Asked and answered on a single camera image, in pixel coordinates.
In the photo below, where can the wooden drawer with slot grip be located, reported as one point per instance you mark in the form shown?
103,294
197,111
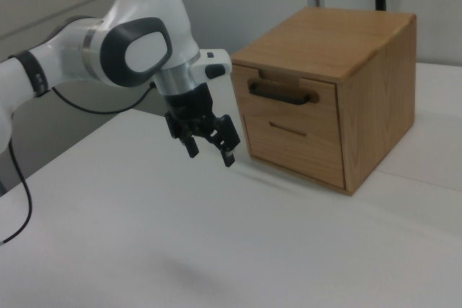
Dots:
299,153

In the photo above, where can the wooden two-drawer cabinet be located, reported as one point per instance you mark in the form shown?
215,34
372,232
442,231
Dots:
379,106

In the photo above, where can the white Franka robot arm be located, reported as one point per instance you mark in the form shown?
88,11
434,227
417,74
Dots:
144,26

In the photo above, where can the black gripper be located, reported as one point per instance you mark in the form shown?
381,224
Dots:
189,106

